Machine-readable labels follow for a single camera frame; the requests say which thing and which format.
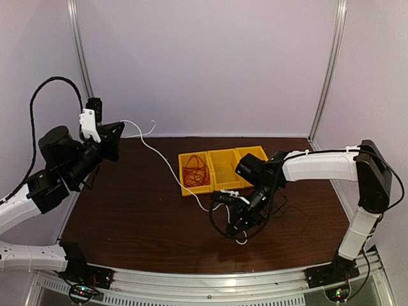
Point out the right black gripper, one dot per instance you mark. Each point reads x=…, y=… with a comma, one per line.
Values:
x=247, y=222

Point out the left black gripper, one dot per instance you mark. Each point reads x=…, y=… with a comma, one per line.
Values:
x=110, y=139

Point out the yellow three-compartment bin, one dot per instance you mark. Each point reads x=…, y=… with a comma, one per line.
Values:
x=207, y=171

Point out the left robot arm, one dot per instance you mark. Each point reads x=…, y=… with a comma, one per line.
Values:
x=68, y=163

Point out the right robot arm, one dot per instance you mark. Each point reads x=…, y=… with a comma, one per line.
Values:
x=362, y=164

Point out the right circuit board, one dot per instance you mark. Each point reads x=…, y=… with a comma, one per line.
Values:
x=338, y=294

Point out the circuit board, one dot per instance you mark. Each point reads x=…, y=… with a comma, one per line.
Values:
x=79, y=293
x=338, y=294

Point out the left circuit board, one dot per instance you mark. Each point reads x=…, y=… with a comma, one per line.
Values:
x=79, y=293

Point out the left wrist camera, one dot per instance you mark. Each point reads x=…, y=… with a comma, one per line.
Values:
x=90, y=117

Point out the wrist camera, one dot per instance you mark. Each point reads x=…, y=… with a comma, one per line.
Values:
x=90, y=117
x=228, y=197

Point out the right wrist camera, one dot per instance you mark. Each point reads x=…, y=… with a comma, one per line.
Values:
x=228, y=197

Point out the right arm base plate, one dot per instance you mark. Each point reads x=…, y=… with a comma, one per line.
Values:
x=329, y=274

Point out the aluminium front rail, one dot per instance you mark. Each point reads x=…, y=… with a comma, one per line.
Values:
x=280, y=287

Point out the left aluminium frame post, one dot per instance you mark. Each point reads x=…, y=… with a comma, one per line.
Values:
x=79, y=47

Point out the aluminium frame post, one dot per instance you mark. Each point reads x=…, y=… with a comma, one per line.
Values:
x=79, y=47
x=336, y=44

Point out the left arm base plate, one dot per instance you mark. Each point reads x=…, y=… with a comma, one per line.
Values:
x=92, y=276

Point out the right aluminium frame post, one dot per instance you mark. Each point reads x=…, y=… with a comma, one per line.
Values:
x=336, y=44

